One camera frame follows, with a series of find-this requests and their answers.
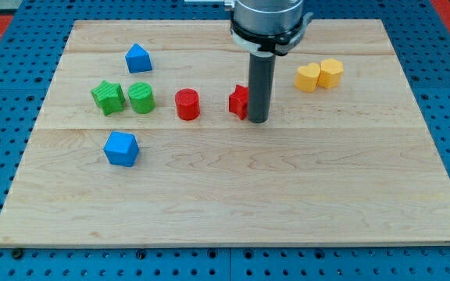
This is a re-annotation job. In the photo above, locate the yellow hexagon block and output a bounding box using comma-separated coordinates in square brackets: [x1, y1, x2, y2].
[317, 58, 344, 89]

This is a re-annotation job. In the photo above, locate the green cylinder block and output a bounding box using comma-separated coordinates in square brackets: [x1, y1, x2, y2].
[128, 82, 155, 114]

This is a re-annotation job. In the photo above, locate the green star block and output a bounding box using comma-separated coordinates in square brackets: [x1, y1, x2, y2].
[91, 80, 125, 116]

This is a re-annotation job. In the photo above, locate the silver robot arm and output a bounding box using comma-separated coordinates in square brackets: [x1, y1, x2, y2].
[184, 0, 314, 123]

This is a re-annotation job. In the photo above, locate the red cylinder block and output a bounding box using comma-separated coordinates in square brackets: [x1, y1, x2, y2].
[175, 88, 200, 121]

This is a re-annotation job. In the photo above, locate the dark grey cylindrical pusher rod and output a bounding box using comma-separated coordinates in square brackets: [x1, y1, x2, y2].
[248, 54, 276, 123]

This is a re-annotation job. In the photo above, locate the red star block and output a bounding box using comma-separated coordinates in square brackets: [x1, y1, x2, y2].
[228, 84, 248, 119]

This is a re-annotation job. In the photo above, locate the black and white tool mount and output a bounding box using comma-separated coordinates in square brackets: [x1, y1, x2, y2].
[230, 12, 313, 56]

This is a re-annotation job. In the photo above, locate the light wooden board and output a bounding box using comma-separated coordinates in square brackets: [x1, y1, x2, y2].
[0, 20, 450, 249]

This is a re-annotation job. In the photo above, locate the yellow heart block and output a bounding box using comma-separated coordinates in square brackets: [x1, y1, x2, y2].
[294, 62, 320, 92]

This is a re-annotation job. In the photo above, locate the blue cube block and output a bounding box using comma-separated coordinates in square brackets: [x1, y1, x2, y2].
[103, 131, 139, 167]

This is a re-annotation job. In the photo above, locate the blue triangular prism block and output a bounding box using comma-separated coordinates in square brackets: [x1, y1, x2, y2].
[125, 44, 152, 73]

